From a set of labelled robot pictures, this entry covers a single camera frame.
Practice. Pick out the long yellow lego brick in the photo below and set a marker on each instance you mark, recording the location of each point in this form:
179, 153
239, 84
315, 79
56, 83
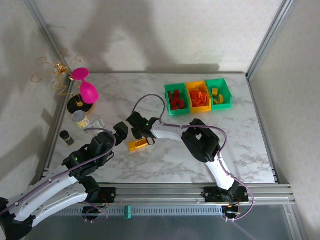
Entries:
136, 145

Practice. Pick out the white plastic bracket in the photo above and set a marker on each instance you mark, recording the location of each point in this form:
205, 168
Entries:
98, 123

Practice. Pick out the small orange square lego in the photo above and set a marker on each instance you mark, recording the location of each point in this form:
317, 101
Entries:
192, 93

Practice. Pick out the orange curved lego piece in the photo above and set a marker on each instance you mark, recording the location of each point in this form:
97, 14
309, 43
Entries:
200, 90
203, 96

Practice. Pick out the yellow lego block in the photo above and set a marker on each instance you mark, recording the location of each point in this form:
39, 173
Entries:
214, 91

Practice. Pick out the yellow curved lego piece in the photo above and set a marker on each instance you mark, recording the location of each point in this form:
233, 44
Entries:
219, 100

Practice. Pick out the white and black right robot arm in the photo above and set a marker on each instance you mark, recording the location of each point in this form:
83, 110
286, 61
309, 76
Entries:
202, 142

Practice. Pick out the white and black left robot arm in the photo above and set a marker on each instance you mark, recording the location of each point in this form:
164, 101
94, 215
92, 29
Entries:
50, 197

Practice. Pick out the small black jar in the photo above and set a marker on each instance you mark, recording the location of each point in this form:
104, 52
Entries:
66, 138

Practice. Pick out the patterned paper cup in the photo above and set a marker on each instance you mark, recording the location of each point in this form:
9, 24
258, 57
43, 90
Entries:
81, 120

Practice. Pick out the green plastic bin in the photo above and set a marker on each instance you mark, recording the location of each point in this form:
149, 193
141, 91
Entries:
226, 96
186, 112

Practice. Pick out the small circuit board with led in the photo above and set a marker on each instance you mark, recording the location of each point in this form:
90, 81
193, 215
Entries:
100, 209
231, 211

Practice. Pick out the pink wine glass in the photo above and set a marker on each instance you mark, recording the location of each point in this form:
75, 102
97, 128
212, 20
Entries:
88, 92

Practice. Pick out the yellow plastic bin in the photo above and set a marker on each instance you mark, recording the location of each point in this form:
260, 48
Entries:
207, 108

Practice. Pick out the green terminal block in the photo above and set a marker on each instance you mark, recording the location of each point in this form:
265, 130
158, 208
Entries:
128, 212

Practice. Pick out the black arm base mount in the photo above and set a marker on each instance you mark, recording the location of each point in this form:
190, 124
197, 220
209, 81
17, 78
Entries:
108, 195
210, 193

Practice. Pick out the aluminium side rail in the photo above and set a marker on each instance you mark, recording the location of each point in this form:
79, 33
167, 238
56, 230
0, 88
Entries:
261, 125
56, 125

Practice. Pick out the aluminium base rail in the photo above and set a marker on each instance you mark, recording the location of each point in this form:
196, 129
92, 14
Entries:
160, 192

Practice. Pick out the aluminium back rail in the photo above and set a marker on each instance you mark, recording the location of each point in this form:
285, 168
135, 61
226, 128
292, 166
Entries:
160, 72

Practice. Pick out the aluminium frame post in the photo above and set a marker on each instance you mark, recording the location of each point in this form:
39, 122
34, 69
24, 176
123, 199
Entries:
268, 37
48, 37

